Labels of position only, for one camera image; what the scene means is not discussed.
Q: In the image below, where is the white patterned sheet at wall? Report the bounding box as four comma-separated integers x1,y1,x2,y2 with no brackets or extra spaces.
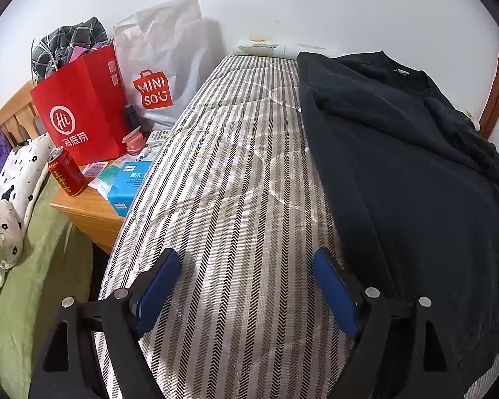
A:
232,39,343,60

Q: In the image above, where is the black sweater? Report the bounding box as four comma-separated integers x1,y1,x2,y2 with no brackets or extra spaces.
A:
297,52,499,387

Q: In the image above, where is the pink round container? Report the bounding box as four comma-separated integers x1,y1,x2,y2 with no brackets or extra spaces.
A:
122,127,147,156

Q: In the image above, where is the wooden headboard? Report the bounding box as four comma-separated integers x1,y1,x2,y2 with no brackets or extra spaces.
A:
0,80,45,148

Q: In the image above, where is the red drink can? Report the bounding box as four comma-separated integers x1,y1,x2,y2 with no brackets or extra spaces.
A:
48,147,86,197

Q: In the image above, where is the red paper shopping bag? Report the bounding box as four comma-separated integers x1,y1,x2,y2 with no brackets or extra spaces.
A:
30,44,130,165

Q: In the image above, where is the blue tissue pack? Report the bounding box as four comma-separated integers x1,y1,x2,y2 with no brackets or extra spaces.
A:
108,161,151,217

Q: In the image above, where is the green bed sheet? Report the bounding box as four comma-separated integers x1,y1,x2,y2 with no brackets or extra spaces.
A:
0,178,93,398

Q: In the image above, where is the wooden nightstand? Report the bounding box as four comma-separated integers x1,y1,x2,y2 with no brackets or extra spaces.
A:
51,177,124,255

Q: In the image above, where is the black plaid garment in bag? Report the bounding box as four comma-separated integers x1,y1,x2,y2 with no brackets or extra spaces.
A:
30,17,110,84

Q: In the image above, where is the white Miniso plastic bag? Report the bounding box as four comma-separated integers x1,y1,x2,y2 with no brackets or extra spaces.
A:
113,0,225,130

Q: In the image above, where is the dark small bottle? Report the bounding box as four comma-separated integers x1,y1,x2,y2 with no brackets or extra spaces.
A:
125,104,142,132

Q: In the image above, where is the striped grey white mattress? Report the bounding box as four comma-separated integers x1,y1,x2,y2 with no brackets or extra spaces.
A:
94,52,499,399

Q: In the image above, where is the white black-patterned pillow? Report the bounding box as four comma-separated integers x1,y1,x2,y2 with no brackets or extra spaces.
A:
0,133,55,269

